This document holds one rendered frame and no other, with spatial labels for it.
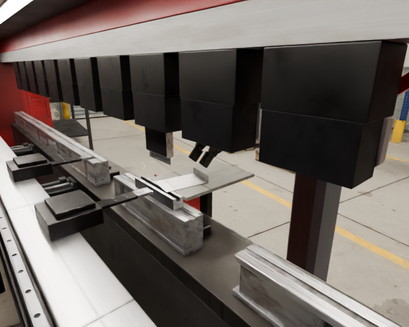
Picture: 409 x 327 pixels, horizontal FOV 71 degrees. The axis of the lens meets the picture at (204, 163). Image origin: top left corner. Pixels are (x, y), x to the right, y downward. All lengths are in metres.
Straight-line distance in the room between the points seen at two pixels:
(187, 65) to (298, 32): 0.23
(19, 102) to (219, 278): 2.41
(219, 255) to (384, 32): 0.57
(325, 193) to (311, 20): 0.95
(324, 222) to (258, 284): 0.82
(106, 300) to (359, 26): 0.48
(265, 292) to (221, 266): 0.17
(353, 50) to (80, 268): 0.52
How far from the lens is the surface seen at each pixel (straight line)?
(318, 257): 1.44
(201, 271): 0.70
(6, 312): 2.14
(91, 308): 0.49
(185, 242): 0.72
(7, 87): 2.80
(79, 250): 0.62
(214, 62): 0.50
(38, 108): 2.85
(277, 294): 0.56
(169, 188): 0.79
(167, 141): 0.71
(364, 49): 0.37
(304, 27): 0.40
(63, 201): 0.71
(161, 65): 0.63
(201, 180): 0.84
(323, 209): 1.31
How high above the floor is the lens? 1.32
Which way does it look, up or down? 19 degrees down
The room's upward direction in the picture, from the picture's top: straight up
